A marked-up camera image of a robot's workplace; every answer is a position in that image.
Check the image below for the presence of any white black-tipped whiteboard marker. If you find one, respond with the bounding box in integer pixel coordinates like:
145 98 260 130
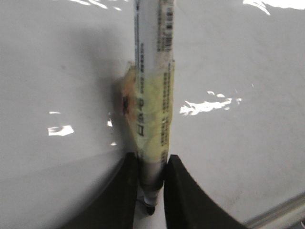
122 0 175 215

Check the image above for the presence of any white whiteboard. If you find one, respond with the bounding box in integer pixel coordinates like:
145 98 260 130
0 0 305 229

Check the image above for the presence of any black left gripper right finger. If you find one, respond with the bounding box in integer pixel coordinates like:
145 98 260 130
163 155 246 229

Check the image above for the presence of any grey aluminium whiteboard ledge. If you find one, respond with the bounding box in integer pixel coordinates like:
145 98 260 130
243 192 305 229

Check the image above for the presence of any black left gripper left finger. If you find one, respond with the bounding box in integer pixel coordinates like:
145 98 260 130
61 152 138 229

